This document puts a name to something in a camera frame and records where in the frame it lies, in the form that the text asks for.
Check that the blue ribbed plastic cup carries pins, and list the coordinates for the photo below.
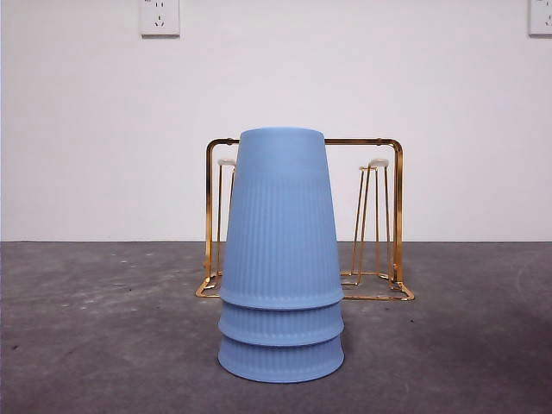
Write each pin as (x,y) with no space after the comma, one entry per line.
(280,224)
(280,364)
(280,328)

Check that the white wall socket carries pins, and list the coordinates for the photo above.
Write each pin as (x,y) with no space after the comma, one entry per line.
(541,19)
(159,19)

